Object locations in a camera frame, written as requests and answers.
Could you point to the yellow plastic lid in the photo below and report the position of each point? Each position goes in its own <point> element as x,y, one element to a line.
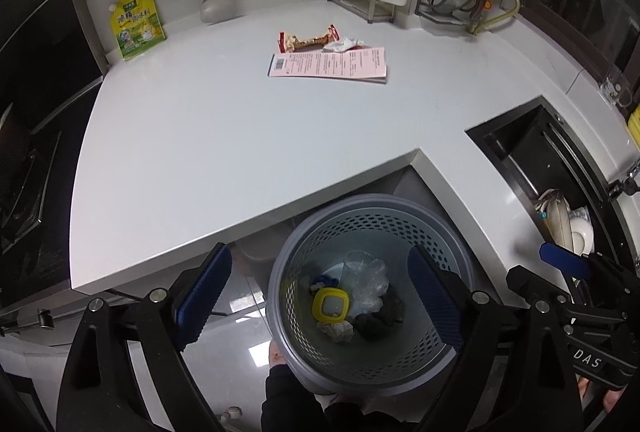
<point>317,304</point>

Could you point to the dark cloth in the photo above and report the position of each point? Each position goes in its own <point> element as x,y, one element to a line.
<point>380,319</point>

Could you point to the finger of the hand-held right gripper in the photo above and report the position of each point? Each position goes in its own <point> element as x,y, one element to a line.
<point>565,259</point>
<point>530,287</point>

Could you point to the yellow sponge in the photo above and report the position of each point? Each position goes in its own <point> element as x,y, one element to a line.
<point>635,122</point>

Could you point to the blue plastic scrap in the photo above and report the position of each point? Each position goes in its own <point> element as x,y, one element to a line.
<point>324,282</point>

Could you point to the clear plastic packaging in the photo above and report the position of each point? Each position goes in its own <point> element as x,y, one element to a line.
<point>372,289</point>

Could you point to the black kitchen sink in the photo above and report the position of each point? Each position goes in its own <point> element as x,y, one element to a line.
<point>520,152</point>

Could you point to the grey perforated waste basket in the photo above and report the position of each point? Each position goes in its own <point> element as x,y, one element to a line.
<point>320,232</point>

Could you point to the clear drinking glass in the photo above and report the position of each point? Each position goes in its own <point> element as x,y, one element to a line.
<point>615,89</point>

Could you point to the metal faucet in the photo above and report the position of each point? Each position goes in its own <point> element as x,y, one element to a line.
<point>622,184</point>

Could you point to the pink paper sheet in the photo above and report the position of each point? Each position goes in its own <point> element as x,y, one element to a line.
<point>330,63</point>

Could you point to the patterned white bowl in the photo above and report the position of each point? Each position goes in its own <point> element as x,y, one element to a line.
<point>580,215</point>

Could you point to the paper ball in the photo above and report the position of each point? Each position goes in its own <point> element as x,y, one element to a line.
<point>340,331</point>

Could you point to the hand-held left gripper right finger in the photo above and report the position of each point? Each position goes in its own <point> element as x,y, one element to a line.
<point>435,302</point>

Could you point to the person's right hand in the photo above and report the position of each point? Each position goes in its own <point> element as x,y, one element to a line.
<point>614,401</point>

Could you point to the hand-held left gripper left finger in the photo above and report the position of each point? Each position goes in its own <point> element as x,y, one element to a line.
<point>202,297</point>

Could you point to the plain white bowl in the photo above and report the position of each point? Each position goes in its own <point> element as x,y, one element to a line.
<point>580,239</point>

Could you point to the cream plate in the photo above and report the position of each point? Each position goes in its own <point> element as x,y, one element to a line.
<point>555,222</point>

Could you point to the red and white snack wrapper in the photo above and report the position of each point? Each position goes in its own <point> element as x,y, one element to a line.
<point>305,43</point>

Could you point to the yellow seasoning pouch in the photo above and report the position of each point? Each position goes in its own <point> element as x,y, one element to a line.
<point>136,24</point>

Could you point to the clear plastic cup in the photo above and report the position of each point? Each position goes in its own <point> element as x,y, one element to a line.
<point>355,264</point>

